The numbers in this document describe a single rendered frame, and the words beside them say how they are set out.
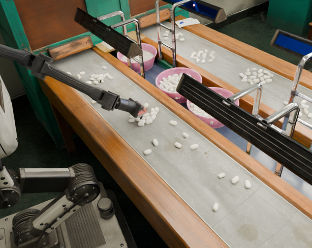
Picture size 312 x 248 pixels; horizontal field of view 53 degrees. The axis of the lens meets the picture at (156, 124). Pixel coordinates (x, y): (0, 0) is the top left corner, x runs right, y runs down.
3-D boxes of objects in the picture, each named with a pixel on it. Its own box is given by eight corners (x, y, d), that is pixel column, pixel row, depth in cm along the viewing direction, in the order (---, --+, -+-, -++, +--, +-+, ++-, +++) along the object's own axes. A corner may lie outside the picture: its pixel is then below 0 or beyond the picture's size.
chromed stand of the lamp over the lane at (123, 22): (122, 100, 185) (109, 28, 155) (106, 85, 197) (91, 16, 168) (148, 87, 192) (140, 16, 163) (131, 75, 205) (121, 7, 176)
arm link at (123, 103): (115, 109, 144) (120, 98, 144) (108, 105, 149) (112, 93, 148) (126, 112, 149) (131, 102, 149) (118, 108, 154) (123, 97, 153)
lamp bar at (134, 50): (129, 59, 146) (127, 45, 142) (74, 21, 186) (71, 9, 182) (143, 53, 150) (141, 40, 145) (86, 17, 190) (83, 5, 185)
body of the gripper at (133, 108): (132, 98, 158) (121, 94, 153) (143, 107, 152) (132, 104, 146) (126, 108, 160) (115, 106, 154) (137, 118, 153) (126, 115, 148)
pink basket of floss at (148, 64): (153, 76, 202) (152, 63, 195) (113, 74, 207) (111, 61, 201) (161, 56, 221) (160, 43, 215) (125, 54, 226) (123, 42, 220)
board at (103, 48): (105, 53, 211) (104, 52, 210) (94, 46, 220) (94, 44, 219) (145, 38, 224) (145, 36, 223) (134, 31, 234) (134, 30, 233)
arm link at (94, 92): (27, 72, 146) (36, 51, 145) (34, 74, 152) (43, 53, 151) (107, 112, 140) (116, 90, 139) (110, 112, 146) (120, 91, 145)
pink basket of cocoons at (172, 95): (187, 112, 172) (187, 98, 165) (147, 98, 184) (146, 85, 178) (209, 87, 188) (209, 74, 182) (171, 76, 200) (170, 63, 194)
